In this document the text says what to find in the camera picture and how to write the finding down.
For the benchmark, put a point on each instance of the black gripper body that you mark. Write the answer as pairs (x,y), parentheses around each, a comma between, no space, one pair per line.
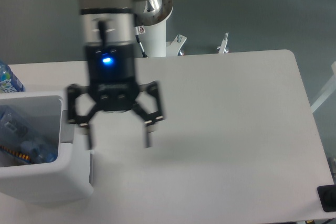
(112,80)

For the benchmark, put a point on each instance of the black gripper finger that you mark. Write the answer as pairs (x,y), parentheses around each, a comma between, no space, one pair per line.
(149,107)
(73,92)

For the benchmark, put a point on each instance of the clear plastic water bottle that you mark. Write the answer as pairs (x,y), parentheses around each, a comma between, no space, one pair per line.
(18,135)

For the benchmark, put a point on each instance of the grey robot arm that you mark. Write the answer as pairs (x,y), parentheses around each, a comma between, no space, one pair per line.
(106,22)

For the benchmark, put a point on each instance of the white trash can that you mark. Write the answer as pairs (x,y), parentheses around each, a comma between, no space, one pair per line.
(69,176)

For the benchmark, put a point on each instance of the blue labelled drink bottle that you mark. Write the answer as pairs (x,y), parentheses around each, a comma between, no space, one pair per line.
(9,82)

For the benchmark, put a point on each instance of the yellow blue snack wrapper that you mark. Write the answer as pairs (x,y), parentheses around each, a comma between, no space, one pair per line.
(18,155)

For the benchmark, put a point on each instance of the black device at table edge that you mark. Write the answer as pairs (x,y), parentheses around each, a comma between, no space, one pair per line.
(327,197)

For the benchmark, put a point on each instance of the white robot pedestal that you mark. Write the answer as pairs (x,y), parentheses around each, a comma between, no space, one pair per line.
(150,19)

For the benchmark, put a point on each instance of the white table clamp bracket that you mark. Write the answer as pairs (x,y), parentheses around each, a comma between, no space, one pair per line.
(223,48)

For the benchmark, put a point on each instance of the white frame bar right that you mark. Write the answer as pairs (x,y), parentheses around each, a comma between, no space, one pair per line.
(327,90)

